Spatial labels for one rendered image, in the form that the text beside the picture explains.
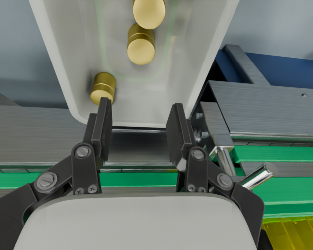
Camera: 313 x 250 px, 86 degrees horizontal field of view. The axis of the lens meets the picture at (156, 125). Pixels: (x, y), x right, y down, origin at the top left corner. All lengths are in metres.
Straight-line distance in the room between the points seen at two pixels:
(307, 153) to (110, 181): 0.31
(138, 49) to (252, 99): 0.21
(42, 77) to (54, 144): 0.30
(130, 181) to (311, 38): 0.58
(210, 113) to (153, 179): 0.15
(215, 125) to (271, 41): 0.37
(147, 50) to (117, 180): 0.21
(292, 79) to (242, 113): 0.25
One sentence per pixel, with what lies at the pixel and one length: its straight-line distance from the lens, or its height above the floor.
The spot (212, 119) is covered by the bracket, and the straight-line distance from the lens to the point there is 0.26.
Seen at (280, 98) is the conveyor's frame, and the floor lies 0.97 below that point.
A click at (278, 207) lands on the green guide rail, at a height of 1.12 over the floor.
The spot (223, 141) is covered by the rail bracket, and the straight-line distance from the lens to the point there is 0.23.
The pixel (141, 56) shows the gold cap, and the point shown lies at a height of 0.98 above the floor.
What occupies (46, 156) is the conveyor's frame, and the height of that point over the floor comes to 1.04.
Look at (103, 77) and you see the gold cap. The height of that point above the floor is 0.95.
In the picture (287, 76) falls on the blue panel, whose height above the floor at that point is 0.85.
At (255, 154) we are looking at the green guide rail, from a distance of 0.28.
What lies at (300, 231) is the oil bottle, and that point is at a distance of 0.42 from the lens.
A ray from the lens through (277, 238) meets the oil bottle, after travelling 0.38.
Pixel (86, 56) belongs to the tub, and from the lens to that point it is 0.28.
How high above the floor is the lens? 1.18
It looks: 39 degrees down
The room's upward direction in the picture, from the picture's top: 175 degrees clockwise
